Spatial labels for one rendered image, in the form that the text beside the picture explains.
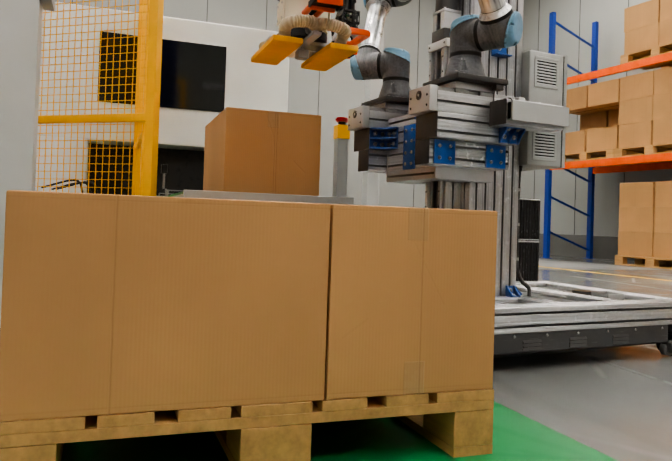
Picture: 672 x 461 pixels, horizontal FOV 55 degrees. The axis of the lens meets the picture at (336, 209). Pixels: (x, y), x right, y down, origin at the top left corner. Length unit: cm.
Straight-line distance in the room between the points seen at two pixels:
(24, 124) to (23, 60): 29
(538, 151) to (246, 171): 119
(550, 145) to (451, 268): 144
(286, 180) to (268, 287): 140
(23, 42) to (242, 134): 116
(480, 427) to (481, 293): 30
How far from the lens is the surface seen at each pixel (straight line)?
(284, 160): 266
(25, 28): 331
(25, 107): 324
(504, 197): 269
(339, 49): 217
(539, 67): 282
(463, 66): 242
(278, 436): 135
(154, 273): 125
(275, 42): 213
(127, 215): 124
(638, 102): 1058
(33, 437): 130
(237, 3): 1233
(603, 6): 1325
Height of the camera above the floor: 51
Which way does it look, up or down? 1 degrees up
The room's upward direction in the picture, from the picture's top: 2 degrees clockwise
